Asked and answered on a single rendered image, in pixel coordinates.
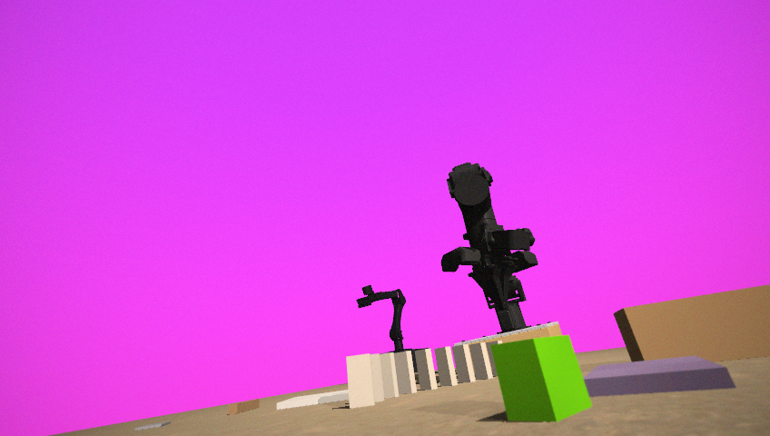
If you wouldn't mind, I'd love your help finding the green block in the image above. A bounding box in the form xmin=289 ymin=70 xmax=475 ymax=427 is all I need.
xmin=490 ymin=335 xmax=592 ymax=421

